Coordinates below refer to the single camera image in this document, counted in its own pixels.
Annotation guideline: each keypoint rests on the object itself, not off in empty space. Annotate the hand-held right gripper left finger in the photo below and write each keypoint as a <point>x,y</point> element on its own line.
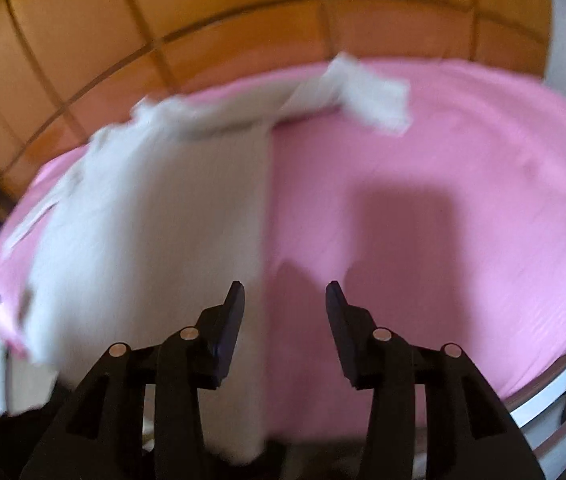
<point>227,332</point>

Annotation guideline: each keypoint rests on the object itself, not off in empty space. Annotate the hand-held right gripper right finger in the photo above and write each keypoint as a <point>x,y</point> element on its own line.
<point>343,335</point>

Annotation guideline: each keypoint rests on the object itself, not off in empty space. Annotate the white knit sweater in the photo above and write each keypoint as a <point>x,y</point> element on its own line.
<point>163,235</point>

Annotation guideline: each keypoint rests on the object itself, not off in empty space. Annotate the pink bed sheet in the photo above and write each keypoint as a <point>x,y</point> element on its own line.
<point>438,210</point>

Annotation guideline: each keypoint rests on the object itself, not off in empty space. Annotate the wooden panelled headboard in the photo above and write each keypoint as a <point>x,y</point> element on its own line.
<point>213,10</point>

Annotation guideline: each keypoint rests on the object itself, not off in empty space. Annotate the white bed frame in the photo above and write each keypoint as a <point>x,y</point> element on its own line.
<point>548,402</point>

